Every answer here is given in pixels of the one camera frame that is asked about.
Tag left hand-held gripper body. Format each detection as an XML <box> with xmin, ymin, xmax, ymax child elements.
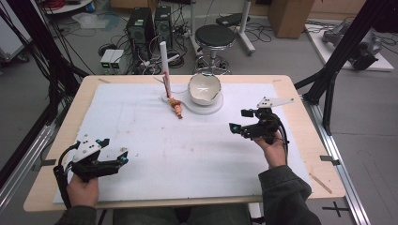
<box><xmin>70</xmin><ymin>134</ymin><xmax>121</xmax><ymax>183</ymax></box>

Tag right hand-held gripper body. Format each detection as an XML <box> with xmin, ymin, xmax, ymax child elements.
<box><xmin>240</xmin><ymin>97</ymin><xmax>295</xmax><ymax>146</ymax></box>

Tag white stand with pole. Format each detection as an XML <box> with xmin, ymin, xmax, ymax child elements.
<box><xmin>159</xmin><ymin>40</ymin><xmax>225</xmax><ymax>116</ymax></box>

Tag cowboy figure keychain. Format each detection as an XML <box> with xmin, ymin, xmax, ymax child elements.
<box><xmin>162</xmin><ymin>69</ymin><xmax>184</xmax><ymax>120</ymax></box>

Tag person's right hand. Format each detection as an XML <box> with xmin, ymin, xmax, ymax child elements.
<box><xmin>253</xmin><ymin>130</ymin><xmax>288</xmax><ymax>170</ymax></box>

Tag person's left hand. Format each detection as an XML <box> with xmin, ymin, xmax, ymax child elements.
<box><xmin>66</xmin><ymin>172</ymin><xmax>100</xmax><ymax>209</ymax></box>

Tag white eggshell-shaped bowl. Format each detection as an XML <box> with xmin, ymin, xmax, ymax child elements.
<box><xmin>187</xmin><ymin>72</ymin><xmax>223</xmax><ymax>106</ymax></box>

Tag white foam board mat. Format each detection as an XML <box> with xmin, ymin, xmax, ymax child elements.
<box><xmin>53</xmin><ymin>82</ymin><xmax>313</xmax><ymax>204</ymax></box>

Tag thin wooden stick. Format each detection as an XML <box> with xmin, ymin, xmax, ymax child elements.
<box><xmin>309</xmin><ymin>172</ymin><xmax>333</xmax><ymax>195</ymax></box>

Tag black round stool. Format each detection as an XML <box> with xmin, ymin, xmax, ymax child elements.
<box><xmin>192</xmin><ymin>23</ymin><xmax>237</xmax><ymax>76</ymax></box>

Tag white power supply box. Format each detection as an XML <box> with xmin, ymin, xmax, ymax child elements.
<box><xmin>99</xmin><ymin>49</ymin><xmax>115</xmax><ymax>70</ymax></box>
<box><xmin>110</xmin><ymin>49</ymin><xmax>126</xmax><ymax>71</ymax></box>

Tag person's legs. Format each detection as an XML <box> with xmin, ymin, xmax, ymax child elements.
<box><xmin>112</xmin><ymin>204</ymin><xmax>252</xmax><ymax>225</ymax></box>

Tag brown cardboard box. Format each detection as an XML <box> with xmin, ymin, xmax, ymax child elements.
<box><xmin>268</xmin><ymin>0</ymin><xmax>315</xmax><ymax>39</ymax></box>

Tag black computer tower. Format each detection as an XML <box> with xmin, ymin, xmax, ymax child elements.
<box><xmin>154</xmin><ymin>5</ymin><xmax>174</xmax><ymax>50</ymax></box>
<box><xmin>125</xmin><ymin>7</ymin><xmax>156</xmax><ymax>61</ymax></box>

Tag white board with machine parts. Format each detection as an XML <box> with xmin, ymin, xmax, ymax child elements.
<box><xmin>304</xmin><ymin>22</ymin><xmax>395</xmax><ymax>73</ymax></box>

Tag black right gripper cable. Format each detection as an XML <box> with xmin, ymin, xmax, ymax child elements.
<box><xmin>276</xmin><ymin>120</ymin><xmax>291</xmax><ymax>155</ymax></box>

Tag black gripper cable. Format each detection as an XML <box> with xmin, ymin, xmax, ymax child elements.
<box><xmin>52</xmin><ymin>141</ymin><xmax>82</xmax><ymax>210</ymax></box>
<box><xmin>276</xmin><ymin>120</ymin><xmax>291</xmax><ymax>155</ymax></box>

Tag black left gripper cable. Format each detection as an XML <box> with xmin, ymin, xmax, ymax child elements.
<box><xmin>52</xmin><ymin>141</ymin><xmax>82</xmax><ymax>210</ymax></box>

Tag aluminium rail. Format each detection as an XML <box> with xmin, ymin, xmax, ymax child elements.
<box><xmin>0</xmin><ymin>124</ymin><xmax>58</xmax><ymax>214</ymax></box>
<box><xmin>300</xmin><ymin>94</ymin><xmax>373</xmax><ymax>225</ymax></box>

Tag black metal frame post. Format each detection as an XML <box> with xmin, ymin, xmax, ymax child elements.
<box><xmin>0</xmin><ymin>0</ymin><xmax>90</xmax><ymax>188</ymax></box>
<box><xmin>294</xmin><ymin>0</ymin><xmax>390</xmax><ymax>136</ymax></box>

